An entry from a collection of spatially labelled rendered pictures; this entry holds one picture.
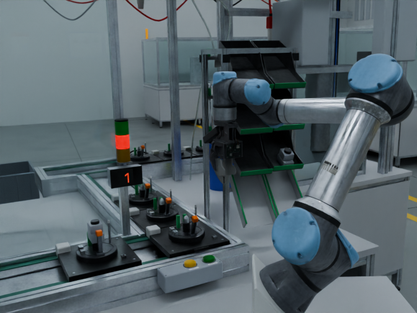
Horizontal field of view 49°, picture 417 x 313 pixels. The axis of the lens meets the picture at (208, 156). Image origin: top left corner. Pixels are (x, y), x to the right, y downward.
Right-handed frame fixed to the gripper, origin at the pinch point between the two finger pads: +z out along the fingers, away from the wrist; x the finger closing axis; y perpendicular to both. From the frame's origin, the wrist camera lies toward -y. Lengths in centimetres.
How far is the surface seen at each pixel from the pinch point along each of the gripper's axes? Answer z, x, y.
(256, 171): 2.6, 21.1, -11.3
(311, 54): -39, 107, -84
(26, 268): 30, -61, -29
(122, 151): -6.8, -24.9, -29.5
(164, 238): 26.3, -13.3, -21.0
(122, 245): 26.3, -29.0, -23.0
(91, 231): 16.7, -40.6, -18.1
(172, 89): -20, 37, -127
